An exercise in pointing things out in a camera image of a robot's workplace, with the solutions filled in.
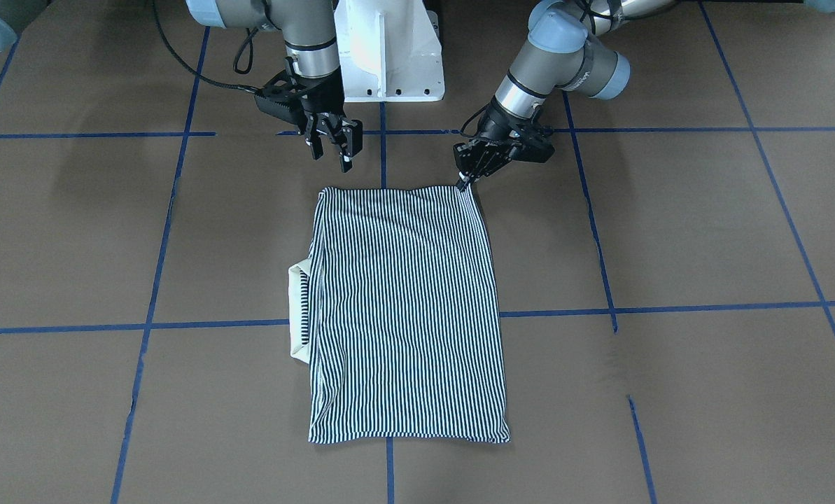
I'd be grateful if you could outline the white camera pole base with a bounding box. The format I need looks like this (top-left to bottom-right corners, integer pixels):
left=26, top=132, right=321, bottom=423
left=335, top=1, right=446, bottom=103

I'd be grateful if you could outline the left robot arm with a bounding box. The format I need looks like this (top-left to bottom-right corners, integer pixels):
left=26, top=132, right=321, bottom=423
left=453, top=1, right=675, bottom=193

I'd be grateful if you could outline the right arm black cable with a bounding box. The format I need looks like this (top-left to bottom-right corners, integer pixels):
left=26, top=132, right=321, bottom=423
left=151, top=0, right=264, bottom=93

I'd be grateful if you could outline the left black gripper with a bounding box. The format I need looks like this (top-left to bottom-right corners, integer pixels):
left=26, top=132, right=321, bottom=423
left=455, top=105, right=541, bottom=192

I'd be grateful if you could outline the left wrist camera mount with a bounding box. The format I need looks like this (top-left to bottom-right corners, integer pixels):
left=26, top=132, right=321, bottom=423
left=507, top=123, right=555, bottom=164

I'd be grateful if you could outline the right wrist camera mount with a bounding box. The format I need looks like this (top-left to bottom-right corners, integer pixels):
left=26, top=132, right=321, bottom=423
left=254, top=71, right=307, bottom=131

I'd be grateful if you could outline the striped polo shirt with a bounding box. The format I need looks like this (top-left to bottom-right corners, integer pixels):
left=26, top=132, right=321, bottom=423
left=288, top=185, right=511, bottom=445

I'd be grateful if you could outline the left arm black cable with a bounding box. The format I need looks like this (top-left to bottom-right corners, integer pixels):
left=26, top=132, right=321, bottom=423
left=459, top=105, right=491, bottom=141

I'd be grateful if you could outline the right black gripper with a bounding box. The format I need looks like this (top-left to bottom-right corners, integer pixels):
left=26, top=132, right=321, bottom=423
left=289, top=70, right=363, bottom=173

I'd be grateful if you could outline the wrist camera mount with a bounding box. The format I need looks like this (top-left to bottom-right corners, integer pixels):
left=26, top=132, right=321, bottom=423
left=507, top=123, right=555, bottom=164
left=254, top=71, right=307, bottom=131

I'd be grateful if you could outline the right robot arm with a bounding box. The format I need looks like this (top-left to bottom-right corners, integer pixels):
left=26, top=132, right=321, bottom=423
left=149, top=1, right=363, bottom=172

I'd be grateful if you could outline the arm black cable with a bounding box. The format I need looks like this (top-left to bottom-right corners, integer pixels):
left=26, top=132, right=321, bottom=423
left=151, top=0, right=264, bottom=93
left=459, top=105, right=491, bottom=141

